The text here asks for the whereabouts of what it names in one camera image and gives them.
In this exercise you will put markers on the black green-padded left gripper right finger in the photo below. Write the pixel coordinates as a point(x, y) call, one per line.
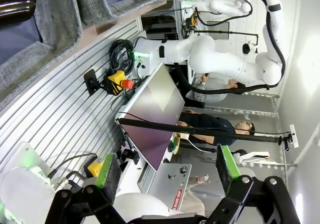
point(226, 169)

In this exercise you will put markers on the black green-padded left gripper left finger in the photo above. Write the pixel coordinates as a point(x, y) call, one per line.
point(107, 174)

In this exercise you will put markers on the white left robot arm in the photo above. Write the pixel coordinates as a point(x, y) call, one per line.
point(22, 189)

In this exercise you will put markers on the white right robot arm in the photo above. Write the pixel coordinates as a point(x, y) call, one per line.
point(200, 51)

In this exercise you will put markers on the large grey fabric basket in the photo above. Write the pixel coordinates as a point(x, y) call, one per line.
point(57, 13)

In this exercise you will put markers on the small grey fabric basket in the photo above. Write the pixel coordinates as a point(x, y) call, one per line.
point(97, 1)

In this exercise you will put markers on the beige person's hand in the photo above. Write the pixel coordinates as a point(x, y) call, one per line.
point(203, 179)

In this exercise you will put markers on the yellow emergency stop box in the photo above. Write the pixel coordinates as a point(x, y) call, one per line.
point(96, 167)

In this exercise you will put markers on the white desk device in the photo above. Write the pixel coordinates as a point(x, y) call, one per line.
point(252, 156)

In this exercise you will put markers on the person in dark shirt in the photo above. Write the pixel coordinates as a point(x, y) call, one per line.
point(212, 127)

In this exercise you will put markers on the person in beige clothes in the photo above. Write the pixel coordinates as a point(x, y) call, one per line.
point(192, 199)

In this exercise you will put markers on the long black stand pole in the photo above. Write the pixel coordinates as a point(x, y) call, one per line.
point(200, 130)

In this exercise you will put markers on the silver laptop with stickers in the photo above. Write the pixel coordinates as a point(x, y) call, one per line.
point(167, 182)

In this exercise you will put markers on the flat computer monitor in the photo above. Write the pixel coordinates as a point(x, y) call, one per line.
point(155, 113)

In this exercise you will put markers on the person in grey sweater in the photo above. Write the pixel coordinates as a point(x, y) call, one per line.
point(212, 92)

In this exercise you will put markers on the yellow emergency stop red button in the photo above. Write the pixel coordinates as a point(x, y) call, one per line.
point(116, 82)

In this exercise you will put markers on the glossy black cylinder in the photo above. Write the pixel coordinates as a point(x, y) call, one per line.
point(15, 6)

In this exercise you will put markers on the black monitor mount clamp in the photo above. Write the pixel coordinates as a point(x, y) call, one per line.
point(128, 155)

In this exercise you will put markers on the white camera on stand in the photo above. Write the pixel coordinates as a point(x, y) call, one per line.
point(293, 136)

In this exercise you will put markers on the black wall mount bracket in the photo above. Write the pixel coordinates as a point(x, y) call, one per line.
point(90, 81)

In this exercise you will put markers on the small black camera on boom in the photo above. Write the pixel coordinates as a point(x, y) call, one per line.
point(246, 48)

